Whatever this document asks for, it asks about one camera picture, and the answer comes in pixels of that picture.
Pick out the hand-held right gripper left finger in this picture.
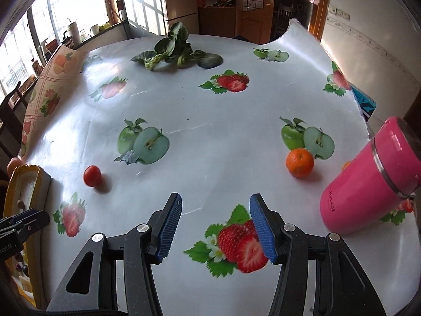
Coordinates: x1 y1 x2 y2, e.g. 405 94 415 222
46 192 183 316

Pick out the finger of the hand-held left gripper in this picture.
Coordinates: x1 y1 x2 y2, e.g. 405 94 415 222
0 208 42 231
13 210 51 243

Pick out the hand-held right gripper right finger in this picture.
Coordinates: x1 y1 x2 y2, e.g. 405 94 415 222
249 193 387 316

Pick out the yellow cardboard box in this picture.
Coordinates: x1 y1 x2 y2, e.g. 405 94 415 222
3 165 52 310

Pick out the red tomato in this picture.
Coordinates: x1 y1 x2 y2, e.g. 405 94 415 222
83 165 102 187

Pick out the pinkish round object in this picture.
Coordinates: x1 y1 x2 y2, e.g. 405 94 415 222
7 157 23 175

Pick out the dark wooden chair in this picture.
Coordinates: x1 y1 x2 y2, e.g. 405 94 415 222
0 81 29 159

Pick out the white fruit print tablecloth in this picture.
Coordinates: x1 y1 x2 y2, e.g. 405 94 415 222
23 18 421 316

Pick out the pink tumbler cup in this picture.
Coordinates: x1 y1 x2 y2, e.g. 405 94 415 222
320 116 421 236

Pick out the beige checkered fruit tablecloth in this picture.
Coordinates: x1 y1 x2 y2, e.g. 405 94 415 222
20 45 87 159

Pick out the blue patterned box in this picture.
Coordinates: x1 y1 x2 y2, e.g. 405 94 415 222
350 86 377 124

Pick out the white spray bottle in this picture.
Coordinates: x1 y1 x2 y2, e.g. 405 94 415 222
39 39 51 65

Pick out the green leafy vegetable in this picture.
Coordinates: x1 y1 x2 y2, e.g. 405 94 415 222
131 22 224 72

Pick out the white kettle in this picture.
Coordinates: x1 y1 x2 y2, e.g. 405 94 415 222
64 20 81 45

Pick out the slatted wooden chair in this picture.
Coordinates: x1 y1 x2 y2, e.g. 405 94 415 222
275 7 294 38

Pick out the large grid window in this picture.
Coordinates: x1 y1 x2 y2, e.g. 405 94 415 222
0 0 165 106

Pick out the wooden door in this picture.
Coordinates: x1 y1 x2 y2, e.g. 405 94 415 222
236 0 275 42

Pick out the brown refrigerator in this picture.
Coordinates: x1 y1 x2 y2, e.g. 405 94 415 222
163 0 200 35

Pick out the white wall power strip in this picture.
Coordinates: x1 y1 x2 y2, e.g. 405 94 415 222
329 6 351 20

